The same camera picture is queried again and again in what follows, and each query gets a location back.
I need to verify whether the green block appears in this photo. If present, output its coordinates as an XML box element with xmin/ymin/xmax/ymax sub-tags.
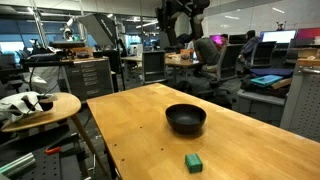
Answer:
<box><xmin>184</xmin><ymin>152</ymin><xmax>204</xmax><ymax>174</ymax></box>

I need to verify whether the black bowl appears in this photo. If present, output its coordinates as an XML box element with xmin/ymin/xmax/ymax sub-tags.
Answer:
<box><xmin>165</xmin><ymin>103</ymin><xmax>208</xmax><ymax>136</ymax></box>

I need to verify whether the black mesh chair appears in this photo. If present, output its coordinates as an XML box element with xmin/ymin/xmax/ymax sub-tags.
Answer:
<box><xmin>141</xmin><ymin>49</ymin><xmax>168</xmax><ymax>85</ymax></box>

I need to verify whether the wooden office desk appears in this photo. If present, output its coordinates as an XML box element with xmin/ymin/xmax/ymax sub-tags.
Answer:
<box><xmin>121</xmin><ymin>53</ymin><xmax>201</xmax><ymax>70</ymax></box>

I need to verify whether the seated person grey shirt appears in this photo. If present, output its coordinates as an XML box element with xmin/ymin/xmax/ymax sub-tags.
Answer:
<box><xmin>192</xmin><ymin>33</ymin><xmax>231</xmax><ymax>74</ymax></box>

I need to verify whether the grey drawer cabinet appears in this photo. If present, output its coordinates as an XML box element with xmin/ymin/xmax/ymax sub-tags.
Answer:
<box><xmin>64</xmin><ymin>58</ymin><xmax>115</xmax><ymax>101</ymax></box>

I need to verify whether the grey office chair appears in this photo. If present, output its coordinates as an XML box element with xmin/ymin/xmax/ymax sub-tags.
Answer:
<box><xmin>199</xmin><ymin>43</ymin><xmax>245</xmax><ymax>101</ymax></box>

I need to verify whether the pink lit monitor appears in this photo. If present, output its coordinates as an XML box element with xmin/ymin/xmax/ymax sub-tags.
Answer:
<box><xmin>209</xmin><ymin>33</ymin><xmax>224</xmax><ymax>46</ymax></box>

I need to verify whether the studio softbox light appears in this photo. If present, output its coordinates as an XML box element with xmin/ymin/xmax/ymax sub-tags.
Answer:
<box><xmin>78</xmin><ymin>13</ymin><xmax>118</xmax><ymax>48</ymax></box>

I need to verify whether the round wooden side table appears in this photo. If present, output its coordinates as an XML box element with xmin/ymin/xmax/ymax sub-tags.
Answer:
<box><xmin>0</xmin><ymin>92</ymin><xmax>110</xmax><ymax>178</ymax></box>

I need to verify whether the seated person dark hoodie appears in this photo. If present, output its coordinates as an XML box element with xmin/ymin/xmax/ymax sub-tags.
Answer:
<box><xmin>237</xmin><ymin>29</ymin><xmax>263</xmax><ymax>65</ymax></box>

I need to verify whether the grey low bench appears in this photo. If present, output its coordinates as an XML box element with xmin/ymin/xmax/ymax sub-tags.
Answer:
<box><xmin>236</xmin><ymin>88</ymin><xmax>288</xmax><ymax>127</ymax></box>

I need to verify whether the teal flat box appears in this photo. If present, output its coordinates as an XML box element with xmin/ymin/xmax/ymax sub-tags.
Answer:
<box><xmin>250</xmin><ymin>74</ymin><xmax>284</xmax><ymax>88</ymax></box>

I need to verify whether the dark blue cushion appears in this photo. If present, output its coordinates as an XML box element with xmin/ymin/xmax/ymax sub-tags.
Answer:
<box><xmin>249</xmin><ymin>67</ymin><xmax>295</xmax><ymax>79</ymax></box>

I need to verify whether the black cup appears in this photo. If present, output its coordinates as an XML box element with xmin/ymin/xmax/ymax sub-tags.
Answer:
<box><xmin>36</xmin><ymin>94</ymin><xmax>56</xmax><ymax>113</ymax></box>

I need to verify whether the white lit monitor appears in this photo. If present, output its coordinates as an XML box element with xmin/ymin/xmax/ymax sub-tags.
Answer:
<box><xmin>259</xmin><ymin>29</ymin><xmax>298</xmax><ymax>45</ymax></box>

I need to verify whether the grey perforated cabinet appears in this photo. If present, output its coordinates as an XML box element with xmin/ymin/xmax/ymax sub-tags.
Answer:
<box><xmin>279</xmin><ymin>58</ymin><xmax>320</xmax><ymax>143</ymax></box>

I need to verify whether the white crumpled cloth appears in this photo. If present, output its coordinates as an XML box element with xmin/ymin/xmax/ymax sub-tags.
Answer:
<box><xmin>0</xmin><ymin>91</ymin><xmax>45</xmax><ymax>123</ymax></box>

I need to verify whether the red lit monitor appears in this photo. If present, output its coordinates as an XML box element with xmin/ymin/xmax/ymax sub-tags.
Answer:
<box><xmin>296</xmin><ymin>27</ymin><xmax>320</xmax><ymax>41</ymax></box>

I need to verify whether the aluminium extrusion bar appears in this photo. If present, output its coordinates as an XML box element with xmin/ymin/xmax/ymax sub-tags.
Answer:
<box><xmin>0</xmin><ymin>152</ymin><xmax>37</xmax><ymax>178</ymax></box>

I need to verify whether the orange handled tool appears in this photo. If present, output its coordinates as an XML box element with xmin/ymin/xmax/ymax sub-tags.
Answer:
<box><xmin>44</xmin><ymin>145</ymin><xmax>63</xmax><ymax>156</ymax></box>

